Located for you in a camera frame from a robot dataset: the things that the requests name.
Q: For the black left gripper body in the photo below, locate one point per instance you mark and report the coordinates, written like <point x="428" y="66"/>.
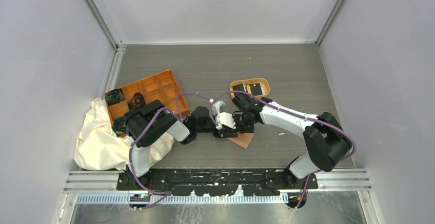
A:
<point x="219" y="133"/>

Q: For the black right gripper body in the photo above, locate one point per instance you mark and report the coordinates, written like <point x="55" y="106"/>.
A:
<point x="243" y="124"/>

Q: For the oval wooden card tray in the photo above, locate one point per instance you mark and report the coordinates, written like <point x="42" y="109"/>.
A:
<point x="258" y="87"/>

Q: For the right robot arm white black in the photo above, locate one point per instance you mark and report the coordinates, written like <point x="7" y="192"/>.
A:
<point x="326" y="142"/>

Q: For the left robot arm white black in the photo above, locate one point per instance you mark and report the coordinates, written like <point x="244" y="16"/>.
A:
<point x="147" y="124"/>

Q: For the black card left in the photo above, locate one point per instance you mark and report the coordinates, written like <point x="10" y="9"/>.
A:
<point x="239" y="88"/>

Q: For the orange compartment tray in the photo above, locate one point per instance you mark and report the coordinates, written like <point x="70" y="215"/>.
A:
<point x="162" y="86"/>

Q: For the dark rolled belt middle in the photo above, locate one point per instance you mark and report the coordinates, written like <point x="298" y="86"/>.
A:
<point x="136" y="101"/>

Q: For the dark rolled belt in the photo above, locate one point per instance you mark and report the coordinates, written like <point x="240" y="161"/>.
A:
<point x="136" y="101"/>
<point x="114" y="96"/>
<point x="118" y="126"/>

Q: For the dark rolled belt bottom left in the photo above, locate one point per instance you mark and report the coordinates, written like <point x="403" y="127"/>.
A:
<point x="118" y="126"/>

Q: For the dark rolled belt upper left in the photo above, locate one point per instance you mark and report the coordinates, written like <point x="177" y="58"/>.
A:
<point x="114" y="96"/>

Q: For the cream cloth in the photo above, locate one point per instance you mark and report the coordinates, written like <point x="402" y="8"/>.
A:
<point x="98" y="148"/>

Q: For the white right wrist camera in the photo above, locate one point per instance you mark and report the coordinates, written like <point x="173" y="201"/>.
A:
<point x="225" y="119"/>

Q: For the black mounting base plate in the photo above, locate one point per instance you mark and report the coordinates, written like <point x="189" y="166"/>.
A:
<point x="215" y="182"/>

